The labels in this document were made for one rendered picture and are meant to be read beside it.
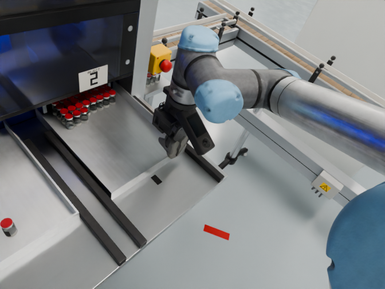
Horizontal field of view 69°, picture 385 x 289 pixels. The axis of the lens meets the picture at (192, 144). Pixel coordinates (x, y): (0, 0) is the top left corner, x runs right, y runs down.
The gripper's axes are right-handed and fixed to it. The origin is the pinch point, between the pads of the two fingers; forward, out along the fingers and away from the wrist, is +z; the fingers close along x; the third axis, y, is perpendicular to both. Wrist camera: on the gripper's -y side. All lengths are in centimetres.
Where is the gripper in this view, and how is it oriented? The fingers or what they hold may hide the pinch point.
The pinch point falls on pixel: (174, 156)
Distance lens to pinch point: 77.4
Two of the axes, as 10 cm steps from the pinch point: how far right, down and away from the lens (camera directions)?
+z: -2.3, 6.5, 7.2
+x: -6.7, 4.3, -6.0
